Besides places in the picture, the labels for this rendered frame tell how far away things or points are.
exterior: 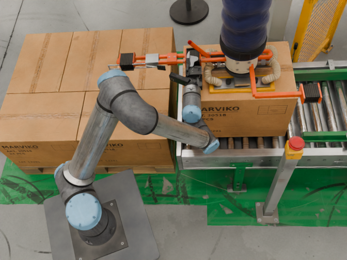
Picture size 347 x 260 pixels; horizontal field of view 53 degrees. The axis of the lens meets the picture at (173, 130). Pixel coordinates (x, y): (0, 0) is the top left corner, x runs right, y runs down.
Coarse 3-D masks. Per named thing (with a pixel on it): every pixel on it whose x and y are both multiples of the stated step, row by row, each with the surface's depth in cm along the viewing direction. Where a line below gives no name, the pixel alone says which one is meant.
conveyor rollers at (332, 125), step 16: (320, 80) 234; (336, 80) 231; (304, 112) 222; (288, 128) 217; (304, 128) 215; (320, 128) 214; (336, 128) 213; (256, 144) 216; (272, 144) 214; (320, 144) 209; (336, 144) 208
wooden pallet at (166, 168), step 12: (24, 168) 270; (36, 168) 270; (48, 168) 279; (96, 168) 266; (108, 168) 274; (120, 168) 273; (132, 168) 272; (144, 168) 271; (156, 168) 262; (168, 168) 261
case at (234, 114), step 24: (216, 48) 202; (288, 48) 197; (216, 72) 194; (264, 72) 190; (288, 72) 189; (216, 96) 185; (240, 96) 184; (216, 120) 201; (240, 120) 200; (264, 120) 199; (288, 120) 198
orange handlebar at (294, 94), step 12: (168, 60) 183; (180, 60) 182; (204, 60) 181; (216, 60) 181; (252, 72) 174; (252, 84) 170; (264, 96) 166; (276, 96) 166; (288, 96) 166; (300, 96) 166
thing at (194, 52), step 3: (186, 48) 184; (189, 48) 184; (192, 48) 184; (186, 51) 184; (189, 51) 184; (192, 51) 184; (195, 51) 184; (186, 54) 183; (192, 54) 183; (195, 54) 183; (198, 54) 182; (198, 57) 181; (198, 60) 179; (195, 63) 180; (198, 63) 180
